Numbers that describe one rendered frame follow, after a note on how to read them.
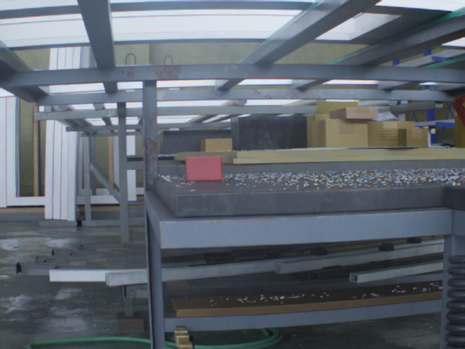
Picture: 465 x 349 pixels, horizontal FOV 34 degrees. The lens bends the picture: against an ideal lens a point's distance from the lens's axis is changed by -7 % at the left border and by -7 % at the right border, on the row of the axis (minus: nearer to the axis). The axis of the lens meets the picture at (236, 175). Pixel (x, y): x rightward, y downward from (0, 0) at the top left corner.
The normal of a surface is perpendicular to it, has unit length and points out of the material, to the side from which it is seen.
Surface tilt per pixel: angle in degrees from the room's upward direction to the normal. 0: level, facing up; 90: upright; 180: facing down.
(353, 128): 90
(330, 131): 90
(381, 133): 90
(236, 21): 90
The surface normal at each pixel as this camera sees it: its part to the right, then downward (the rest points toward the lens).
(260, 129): 0.15, 0.06
